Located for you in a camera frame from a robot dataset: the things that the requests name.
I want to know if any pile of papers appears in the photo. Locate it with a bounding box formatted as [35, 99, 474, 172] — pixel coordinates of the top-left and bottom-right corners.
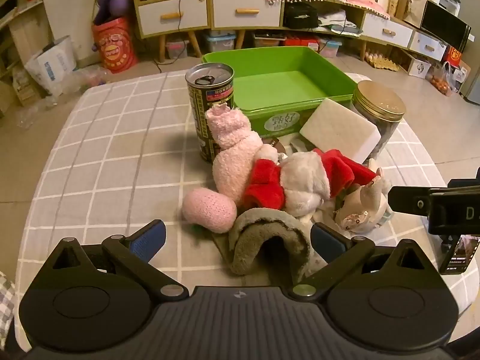
[319, 9, 362, 36]

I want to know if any wooden rack shelf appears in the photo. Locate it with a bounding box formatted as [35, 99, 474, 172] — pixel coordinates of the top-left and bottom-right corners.
[0, 0, 49, 117]

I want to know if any red cardboard box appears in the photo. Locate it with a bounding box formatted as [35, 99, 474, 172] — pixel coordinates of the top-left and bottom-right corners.
[285, 37, 319, 51]

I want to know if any clear storage box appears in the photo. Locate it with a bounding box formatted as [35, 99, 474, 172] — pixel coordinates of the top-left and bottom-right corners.
[165, 39, 190, 60]
[319, 37, 344, 58]

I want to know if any blue lid storage box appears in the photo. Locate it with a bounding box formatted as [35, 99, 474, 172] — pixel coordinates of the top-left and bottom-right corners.
[204, 32, 238, 51]

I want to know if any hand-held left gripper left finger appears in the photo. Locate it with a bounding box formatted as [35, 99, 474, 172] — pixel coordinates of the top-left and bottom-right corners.
[34, 220, 190, 303]

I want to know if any dark lid storage box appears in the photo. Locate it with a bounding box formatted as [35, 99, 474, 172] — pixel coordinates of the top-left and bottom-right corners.
[253, 34, 286, 47]

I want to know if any small red box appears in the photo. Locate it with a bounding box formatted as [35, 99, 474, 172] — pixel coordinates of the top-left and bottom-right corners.
[442, 45, 464, 64]

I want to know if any red printed bag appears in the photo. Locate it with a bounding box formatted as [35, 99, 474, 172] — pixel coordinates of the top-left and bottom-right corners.
[92, 17, 139, 74]

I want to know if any black case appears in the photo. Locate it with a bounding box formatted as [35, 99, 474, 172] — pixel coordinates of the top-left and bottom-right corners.
[283, 2, 319, 29]

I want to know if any long wooden tv console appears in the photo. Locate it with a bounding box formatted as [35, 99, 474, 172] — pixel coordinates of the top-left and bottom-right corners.
[281, 0, 451, 62]

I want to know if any white plush doll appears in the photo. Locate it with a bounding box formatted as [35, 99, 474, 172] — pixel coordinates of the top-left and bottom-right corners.
[334, 157, 394, 233]

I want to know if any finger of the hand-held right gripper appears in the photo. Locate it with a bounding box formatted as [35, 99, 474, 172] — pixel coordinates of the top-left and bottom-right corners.
[388, 185, 433, 217]

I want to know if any grey refrigerator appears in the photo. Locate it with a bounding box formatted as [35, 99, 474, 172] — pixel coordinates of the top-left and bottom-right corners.
[459, 26, 480, 104]

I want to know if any grey fleece towel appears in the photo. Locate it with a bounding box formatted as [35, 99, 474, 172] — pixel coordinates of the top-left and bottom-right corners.
[212, 207, 327, 276]

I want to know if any black cable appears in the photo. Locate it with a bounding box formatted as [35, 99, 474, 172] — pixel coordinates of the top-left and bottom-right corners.
[177, 0, 189, 61]

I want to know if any glass jar gold lid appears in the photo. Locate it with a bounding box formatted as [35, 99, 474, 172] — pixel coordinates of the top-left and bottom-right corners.
[350, 80, 407, 158]

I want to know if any brown cardboard box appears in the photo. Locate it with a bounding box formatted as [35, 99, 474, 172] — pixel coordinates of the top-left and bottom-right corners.
[395, 0, 428, 27]

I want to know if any black monitor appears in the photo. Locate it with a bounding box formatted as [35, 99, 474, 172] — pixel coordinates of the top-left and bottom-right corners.
[420, 0, 471, 51]

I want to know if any bag of oranges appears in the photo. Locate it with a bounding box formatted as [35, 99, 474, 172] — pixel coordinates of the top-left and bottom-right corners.
[431, 62, 456, 96]

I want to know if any white drawer wooden handle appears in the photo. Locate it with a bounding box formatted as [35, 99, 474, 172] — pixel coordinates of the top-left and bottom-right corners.
[212, 0, 282, 29]
[138, 0, 208, 35]
[362, 14, 413, 47]
[410, 32, 447, 61]

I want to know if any grey checked tablecloth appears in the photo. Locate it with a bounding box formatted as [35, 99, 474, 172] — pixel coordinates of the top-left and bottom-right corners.
[15, 70, 466, 349]

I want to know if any dark drink can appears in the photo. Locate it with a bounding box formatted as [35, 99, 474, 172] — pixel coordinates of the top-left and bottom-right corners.
[185, 63, 235, 164]

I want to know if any white plastic bag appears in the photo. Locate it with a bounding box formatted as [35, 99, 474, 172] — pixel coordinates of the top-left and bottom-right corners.
[24, 35, 77, 94]

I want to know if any egg tray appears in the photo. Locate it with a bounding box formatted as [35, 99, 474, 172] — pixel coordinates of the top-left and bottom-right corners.
[365, 50, 400, 72]

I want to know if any green plastic bin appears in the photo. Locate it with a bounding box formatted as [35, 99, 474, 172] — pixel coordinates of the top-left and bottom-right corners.
[202, 47, 359, 139]

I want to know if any pink knitted hat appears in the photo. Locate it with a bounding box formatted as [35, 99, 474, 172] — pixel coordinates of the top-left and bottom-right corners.
[182, 187, 238, 233]

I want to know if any white sponge block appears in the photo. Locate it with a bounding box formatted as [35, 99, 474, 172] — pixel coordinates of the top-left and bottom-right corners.
[299, 98, 381, 165]

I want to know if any plaid clothing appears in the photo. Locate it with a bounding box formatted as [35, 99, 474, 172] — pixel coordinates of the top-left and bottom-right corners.
[0, 270, 17, 331]

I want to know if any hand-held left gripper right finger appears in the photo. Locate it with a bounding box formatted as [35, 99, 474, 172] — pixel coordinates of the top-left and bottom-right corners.
[290, 222, 448, 303]

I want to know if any clear plastic bag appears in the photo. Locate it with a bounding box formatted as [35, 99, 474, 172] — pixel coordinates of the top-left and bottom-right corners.
[56, 65, 109, 96]

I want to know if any white printed cardboard box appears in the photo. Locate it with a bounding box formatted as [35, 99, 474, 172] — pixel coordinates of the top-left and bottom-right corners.
[397, 49, 432, 79]

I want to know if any red white santa plush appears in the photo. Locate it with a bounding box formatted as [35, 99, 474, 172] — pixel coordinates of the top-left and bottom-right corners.
[240, 148, 377, 218]

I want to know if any pink fuzzy sock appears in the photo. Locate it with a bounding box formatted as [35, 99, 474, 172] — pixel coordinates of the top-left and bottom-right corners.
[205, 104, 278, 199]

